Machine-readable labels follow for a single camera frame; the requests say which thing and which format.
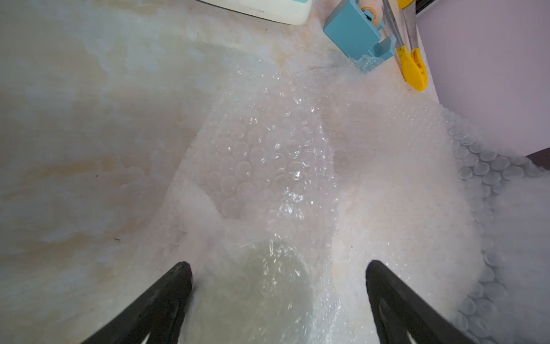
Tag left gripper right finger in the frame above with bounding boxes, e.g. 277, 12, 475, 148
365, 260, 472, 344

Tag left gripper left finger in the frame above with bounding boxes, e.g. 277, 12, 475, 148
84, 262, 193, 344

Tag white ceramic mug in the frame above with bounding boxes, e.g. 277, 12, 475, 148
180, 240, 314, 343

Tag clear bubble wrap sheet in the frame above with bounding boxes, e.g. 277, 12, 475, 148
139, 61, 549, 343

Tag teal tape dispenser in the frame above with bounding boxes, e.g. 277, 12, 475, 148
324, 0, 396, 61

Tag yellow metal kitchen tongs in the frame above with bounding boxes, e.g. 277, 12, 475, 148
382, 0, 429, 92

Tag mint green toaster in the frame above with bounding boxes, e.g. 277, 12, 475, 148
202, 0, 313, 26

